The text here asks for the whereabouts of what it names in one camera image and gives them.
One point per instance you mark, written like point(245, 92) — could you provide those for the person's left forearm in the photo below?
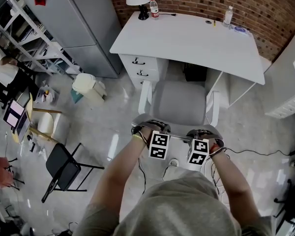
point(118, 171)

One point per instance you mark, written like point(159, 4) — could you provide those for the person's left hand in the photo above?
point(150, 126)

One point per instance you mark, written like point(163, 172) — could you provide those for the person's right hand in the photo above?
point(211, 135)

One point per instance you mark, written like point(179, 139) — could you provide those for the cream pedal trash bin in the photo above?
point(84, 83)

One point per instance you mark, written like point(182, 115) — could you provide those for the blue wet wipes packet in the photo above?
point(241, 29)

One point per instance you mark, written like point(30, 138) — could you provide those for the person's white shoe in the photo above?
point(173, 161)

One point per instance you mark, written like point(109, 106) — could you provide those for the round wooden table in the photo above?
point(45, 124)

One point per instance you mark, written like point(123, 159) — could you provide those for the black folding chair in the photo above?
point(61, 166)

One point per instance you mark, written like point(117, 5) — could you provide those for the white desk with drawers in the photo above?
point(186, 40)

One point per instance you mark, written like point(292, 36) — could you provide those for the white plastic bag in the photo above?
point(45, 95)

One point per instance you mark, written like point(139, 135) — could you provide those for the white cabinet with cubby shelves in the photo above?
point(282, 82)

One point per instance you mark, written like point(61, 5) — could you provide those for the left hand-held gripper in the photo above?
point(159, 145)

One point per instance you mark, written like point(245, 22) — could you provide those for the red label water bottle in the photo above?
point(154, 10)

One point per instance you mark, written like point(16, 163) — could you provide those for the person's grey shirt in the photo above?
point(177, 205)

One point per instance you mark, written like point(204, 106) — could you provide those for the open laptop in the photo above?
point(13, 112)

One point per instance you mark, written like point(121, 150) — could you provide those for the clear plastic water bottle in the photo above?
point(227, 17)

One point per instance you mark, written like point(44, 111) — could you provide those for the white shelving rack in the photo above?
point(49, 50)

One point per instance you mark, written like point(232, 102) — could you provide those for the white low bench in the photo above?
point(266, 63)

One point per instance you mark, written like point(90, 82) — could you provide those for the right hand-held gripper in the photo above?
point(198, 155)

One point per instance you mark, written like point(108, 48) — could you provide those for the person's right forearm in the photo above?
point(231, 181)

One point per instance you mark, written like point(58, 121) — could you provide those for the green dustpan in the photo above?
point(76, 97)

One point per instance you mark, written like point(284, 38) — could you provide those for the grey refrigerator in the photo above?
point(71, 21)

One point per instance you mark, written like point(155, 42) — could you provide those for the grey white armchair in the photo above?
point(179, 102)

